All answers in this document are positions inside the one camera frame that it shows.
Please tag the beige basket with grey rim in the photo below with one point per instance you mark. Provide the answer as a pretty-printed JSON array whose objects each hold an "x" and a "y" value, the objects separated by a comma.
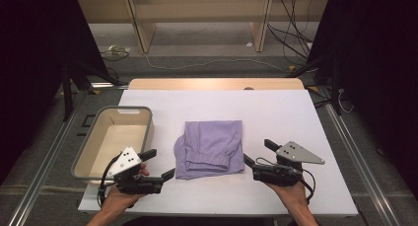
[{"x": 111, "y": 137}]

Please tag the purple shorts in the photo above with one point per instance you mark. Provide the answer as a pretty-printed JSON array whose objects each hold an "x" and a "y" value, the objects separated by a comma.
[{"x": 210, "y": 143}]

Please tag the light wooden shelf unit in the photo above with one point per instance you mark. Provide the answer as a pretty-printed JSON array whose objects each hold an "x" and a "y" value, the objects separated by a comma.
[{"x": 197, "y": 9}]

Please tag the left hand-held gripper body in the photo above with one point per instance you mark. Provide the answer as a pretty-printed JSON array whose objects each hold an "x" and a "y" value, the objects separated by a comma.
[{"x": 126, "y": 162}]

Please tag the aluminium floor rail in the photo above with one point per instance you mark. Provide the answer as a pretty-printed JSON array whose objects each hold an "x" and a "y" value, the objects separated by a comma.
[
  {"x": 361, "y": 160},
  {"x": 42, "y": 170}
]

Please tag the person's right hand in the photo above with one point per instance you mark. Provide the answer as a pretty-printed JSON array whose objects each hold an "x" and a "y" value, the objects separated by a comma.
[{"x": 292, "y": 194}]

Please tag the person's left hand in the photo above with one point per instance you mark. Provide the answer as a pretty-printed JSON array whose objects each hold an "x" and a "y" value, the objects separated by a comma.
[{"x": 123, "y": 199}]

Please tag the black curtain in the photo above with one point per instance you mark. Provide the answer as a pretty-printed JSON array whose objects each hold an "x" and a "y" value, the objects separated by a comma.
[
  {"x": 33, "y": 71},
  {"x": 378, "y": 71}
]

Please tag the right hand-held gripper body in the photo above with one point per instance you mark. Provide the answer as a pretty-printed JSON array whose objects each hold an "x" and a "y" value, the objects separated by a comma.
[{"x": 279, "y": 173}]

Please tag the person's dark clothing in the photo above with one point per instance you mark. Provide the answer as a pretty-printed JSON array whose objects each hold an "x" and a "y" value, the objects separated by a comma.
[{"x": 197, "y": 222}]

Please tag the wooden table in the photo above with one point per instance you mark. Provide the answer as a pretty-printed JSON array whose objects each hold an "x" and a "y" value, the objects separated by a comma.
[{"x": 197, "y": 84}]

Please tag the black metal stand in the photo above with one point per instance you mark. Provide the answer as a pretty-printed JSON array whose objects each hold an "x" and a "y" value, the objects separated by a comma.
[
  {"x": 67, "y": 91},
  {"x": 335, "y": 84}
]

